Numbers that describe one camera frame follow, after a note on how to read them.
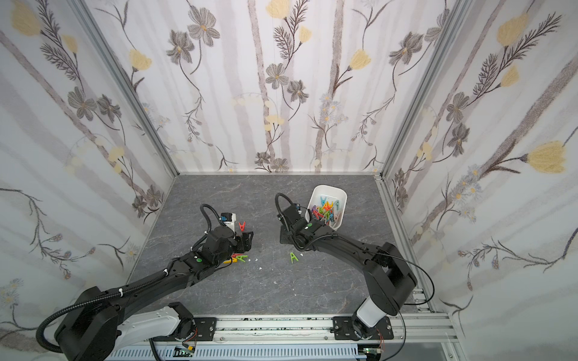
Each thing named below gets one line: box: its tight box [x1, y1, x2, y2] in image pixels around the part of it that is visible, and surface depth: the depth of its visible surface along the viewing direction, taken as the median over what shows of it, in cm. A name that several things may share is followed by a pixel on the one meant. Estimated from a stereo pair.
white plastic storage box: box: [305, 184, 348, 231], surface depth 109 cm
